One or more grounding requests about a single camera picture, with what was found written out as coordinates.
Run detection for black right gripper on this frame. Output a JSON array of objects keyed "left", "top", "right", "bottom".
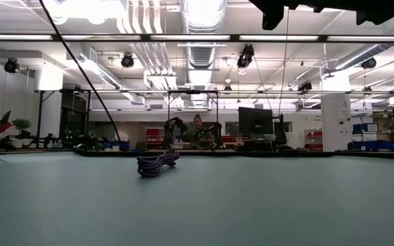
[{"left": 248, "top": 0, "right": 324, "bottom": 31}]

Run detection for purple USB-C cable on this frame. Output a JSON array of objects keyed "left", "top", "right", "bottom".
[{"left": 136, "top": 148, "right": 181, "bottom": 179}]

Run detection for white pillar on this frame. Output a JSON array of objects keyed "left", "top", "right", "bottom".
[{"left": 321, "top": 73, "right": 354, "bottom": 152}]

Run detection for person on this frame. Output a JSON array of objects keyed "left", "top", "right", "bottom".
[{"left": 180, "top": 114, "right": 215, "bottom": 150}]

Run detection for blue storage bins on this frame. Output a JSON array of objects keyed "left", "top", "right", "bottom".
[{"left": 352, "top": 122, "right": 379, "bottom": 133}]

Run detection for red storage bins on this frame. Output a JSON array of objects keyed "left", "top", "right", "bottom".
[{"left": 145, "top": 128, "right": 166, "bottom": 150}]

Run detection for green table mat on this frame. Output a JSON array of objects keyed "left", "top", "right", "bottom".
[{"left": 0, "top": 151, "right": 394, "bottom": 246}]

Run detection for small potted plant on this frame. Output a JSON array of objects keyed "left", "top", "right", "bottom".
[{"left": 11, "top": 118, "right": 32, "bottom": 138}]

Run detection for thin black hanging cable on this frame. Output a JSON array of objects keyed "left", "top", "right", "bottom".
[{"left": 278, "top": 6, "right": 290, "bottom": 116}]

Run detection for silver ventilation duct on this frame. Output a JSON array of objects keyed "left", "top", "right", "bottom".
[{"left": 179, "top": 0, "right": 228, "bottom": 107}]

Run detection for black background rig frame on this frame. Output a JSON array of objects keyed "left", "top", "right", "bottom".
[{"left": 167, "top": 90, "right": 220, "bottom": 151}]

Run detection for black overhead frame bar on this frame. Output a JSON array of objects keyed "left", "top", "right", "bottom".
[{"left": 0, "top": 33, "right": 394, "bottom": 44}]

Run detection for black diagonal cable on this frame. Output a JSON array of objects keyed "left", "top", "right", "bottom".
[{"left": 38, "top": 0, "right": 122, "bottom": 141}]

